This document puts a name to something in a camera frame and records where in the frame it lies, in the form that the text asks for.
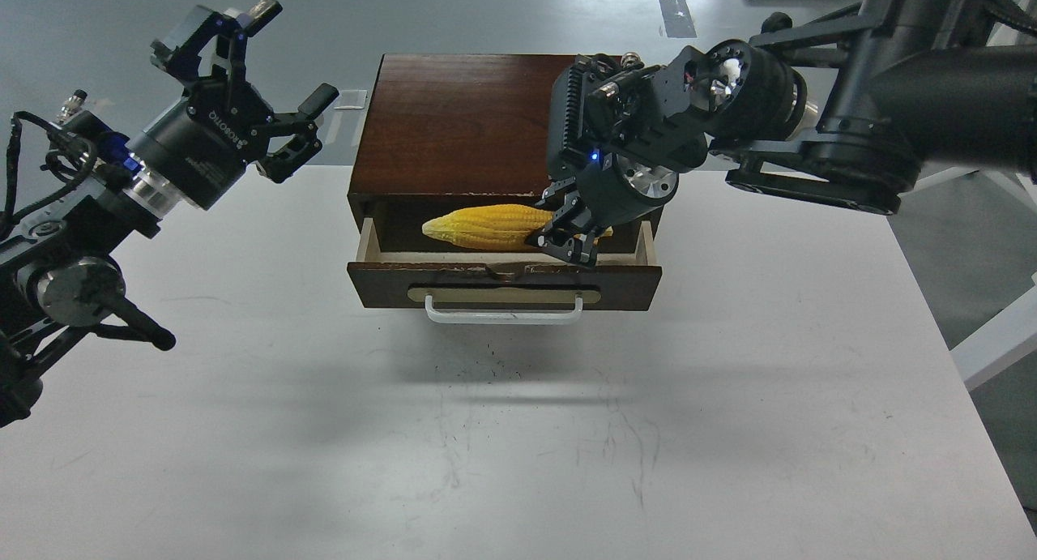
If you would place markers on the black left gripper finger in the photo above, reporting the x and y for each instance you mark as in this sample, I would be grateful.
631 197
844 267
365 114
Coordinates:
206 51
300 128

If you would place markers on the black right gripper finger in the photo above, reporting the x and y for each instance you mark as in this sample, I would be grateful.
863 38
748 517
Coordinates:
570 232

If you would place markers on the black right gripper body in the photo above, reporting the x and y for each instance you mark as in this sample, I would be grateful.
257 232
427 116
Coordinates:
610 189

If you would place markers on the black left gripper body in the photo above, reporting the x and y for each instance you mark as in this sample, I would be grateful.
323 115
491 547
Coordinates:
199 143

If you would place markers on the yellow corn cob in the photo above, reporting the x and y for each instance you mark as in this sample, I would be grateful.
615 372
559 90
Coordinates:
496 228

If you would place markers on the wooden drawer with white handle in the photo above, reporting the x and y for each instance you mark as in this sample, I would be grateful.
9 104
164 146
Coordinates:
493 287

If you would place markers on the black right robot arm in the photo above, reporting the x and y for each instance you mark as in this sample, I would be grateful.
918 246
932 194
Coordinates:
842 111

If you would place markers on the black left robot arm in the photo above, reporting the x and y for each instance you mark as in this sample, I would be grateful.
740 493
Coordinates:
76 188

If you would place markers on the dark wooden drawer cabinet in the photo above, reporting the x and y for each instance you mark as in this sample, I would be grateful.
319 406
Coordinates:
448 131

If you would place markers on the white office chair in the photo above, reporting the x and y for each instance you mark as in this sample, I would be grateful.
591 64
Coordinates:
1011 334

